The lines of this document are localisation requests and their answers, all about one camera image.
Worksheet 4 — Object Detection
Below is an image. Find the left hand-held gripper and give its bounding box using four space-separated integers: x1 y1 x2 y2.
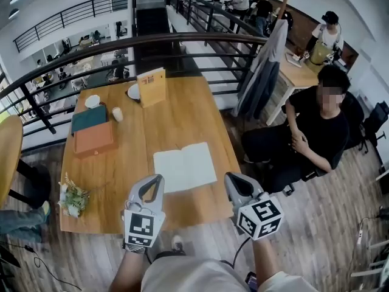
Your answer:
121 174 167 249

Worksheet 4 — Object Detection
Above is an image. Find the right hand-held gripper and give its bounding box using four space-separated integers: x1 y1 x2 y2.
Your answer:
224 172 286 242

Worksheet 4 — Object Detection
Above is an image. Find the white notebook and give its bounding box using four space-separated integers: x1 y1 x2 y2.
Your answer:
153 142 218 194

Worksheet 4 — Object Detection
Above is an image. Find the person's right forearm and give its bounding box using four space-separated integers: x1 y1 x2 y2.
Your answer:
251 237 283 285

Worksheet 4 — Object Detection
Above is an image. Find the person's left forearm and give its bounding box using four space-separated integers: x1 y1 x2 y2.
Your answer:
108 249 146 292

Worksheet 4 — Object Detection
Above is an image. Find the patterned wristband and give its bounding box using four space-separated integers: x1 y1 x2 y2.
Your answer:
122 242 146 254

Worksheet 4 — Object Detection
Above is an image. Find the person's white shoe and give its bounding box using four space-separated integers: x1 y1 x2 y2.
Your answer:
171 235 186 255

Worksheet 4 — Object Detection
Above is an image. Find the white flower bouquet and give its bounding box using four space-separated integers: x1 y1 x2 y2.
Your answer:
57 172 110 218

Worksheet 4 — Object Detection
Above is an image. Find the orange leather box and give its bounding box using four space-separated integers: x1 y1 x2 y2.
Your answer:
73 120 119 159

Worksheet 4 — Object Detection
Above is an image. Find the white ceramic cup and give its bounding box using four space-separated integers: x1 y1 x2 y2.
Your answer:
111 106 125 123

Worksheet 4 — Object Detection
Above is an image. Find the dark phone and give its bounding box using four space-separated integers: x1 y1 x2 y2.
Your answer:
244 271 258 291

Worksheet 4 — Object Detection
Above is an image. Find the person's beige shirt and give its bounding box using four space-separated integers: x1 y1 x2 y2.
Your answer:
141 255 320 292

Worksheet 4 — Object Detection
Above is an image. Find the teal book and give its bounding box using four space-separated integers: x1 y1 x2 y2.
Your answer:
71 104 109 135

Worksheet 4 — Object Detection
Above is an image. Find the white plate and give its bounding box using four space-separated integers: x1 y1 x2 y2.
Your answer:
125 83 141 103

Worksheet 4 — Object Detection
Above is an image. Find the white bowl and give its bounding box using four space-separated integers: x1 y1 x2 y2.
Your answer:
84 94 101 108

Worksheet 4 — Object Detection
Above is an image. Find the grey hanging coat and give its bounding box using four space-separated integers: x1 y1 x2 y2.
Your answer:
232 19 289 120

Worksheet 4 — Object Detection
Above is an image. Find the small wooden side desk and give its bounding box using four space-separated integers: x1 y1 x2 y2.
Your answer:
266 52 323 126

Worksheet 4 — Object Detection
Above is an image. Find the white book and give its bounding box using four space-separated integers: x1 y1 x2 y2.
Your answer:
284 53 303 68

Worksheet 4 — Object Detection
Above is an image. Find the round wooden table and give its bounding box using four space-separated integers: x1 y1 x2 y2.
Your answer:
0 114 51 209

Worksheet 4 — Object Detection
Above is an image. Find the black curved metal railing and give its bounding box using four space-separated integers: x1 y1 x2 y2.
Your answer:
0 32 268 135

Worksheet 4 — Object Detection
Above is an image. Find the dark staircase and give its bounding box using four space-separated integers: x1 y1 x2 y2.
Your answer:
135 7 171 72

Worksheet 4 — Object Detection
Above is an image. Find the black straight balcony railing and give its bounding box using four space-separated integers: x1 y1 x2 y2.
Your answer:
13 0 131 53

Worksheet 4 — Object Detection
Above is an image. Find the black floor cable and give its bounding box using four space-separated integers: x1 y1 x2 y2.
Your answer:
24 245 83 291

